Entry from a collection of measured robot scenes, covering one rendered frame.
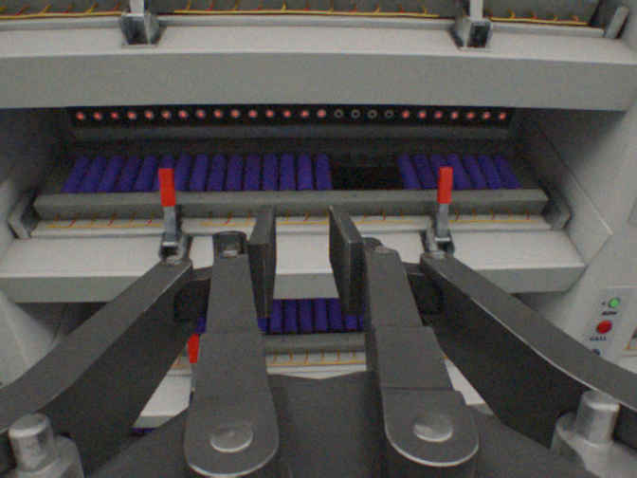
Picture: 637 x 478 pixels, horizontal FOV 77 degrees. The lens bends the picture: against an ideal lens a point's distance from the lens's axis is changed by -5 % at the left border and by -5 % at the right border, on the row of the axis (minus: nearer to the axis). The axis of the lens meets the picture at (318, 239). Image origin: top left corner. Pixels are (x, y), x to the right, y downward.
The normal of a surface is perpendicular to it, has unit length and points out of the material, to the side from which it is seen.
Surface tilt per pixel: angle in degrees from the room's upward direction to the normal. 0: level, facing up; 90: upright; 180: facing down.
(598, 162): 90
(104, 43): 20
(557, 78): 110
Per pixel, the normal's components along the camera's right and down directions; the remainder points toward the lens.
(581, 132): -1.00, 0.01
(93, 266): 0.04, -0.67
